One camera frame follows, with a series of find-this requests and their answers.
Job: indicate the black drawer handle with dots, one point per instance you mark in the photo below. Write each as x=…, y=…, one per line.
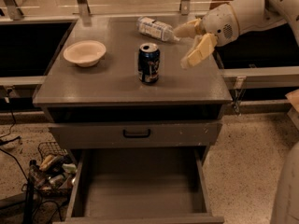
x=141, y=134

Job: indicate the clear plastic water bottle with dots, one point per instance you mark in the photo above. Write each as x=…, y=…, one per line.
x=155, y=29

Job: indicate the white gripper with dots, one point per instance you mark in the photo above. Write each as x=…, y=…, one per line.
x=220, y=24

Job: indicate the white paper bowl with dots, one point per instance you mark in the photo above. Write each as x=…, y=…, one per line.
x=85, y=53

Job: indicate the blue pepsi can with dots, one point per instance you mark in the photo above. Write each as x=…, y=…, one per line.
x=148, y=63

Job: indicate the grey drawer cabinet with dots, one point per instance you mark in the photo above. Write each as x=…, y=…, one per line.
x=112, y=92

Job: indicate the black wire basket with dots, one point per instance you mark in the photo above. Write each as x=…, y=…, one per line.
x=55, y=174

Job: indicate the grey top drawer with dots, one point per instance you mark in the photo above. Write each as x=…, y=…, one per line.
x=109, y=135

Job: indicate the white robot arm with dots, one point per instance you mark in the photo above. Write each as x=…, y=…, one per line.
x=260, y=15

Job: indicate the grey open middle drawer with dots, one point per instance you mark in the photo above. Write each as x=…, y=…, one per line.
x=140, y=186

